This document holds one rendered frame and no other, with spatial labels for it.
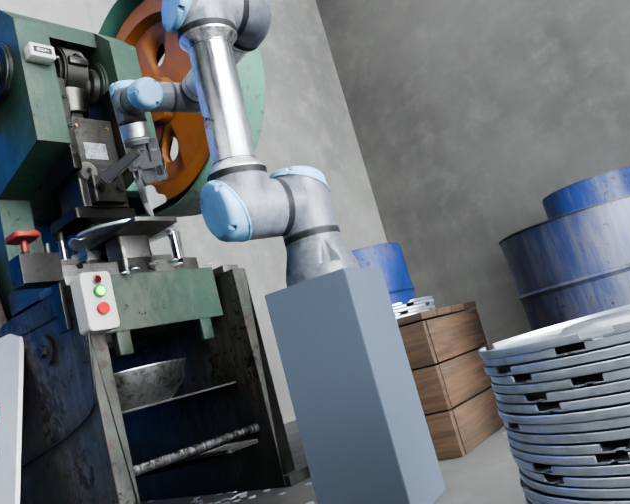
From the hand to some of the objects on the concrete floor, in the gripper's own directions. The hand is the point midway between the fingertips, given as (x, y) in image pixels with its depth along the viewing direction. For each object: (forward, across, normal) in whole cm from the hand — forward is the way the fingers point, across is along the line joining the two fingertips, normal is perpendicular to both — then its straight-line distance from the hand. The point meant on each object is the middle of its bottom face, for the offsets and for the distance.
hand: (149, 215), depth 166 cm
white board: (+80, -11, +61) cm, 102 cm away
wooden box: (+78, -17, -57) cm, 98 cm away
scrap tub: (+71, -38, -109) cm, 136 cm away
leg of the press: (+79, -15, +47) cm, 93 cm away
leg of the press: (+91, +19, +8) cm, 93 cm away
